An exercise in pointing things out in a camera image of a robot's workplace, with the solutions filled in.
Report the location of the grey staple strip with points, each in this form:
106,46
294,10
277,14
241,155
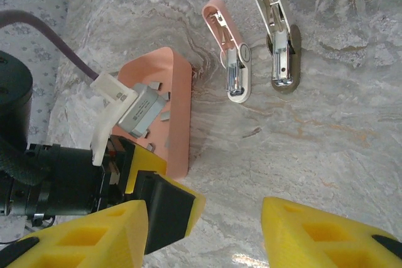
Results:
154,85
167,96
165,116
147,133
152,147
168,143

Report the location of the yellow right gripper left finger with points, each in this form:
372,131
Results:
125,217

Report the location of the beige stapler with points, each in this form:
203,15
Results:
282,61

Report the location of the pink stapler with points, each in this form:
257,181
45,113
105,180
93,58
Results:
235,70

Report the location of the pink plastic tray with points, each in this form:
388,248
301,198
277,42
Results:
180,108

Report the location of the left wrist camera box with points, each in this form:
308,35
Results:
144,108

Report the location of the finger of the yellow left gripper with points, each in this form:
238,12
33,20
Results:
169,211

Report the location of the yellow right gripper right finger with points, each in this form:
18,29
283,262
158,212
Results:
282,233

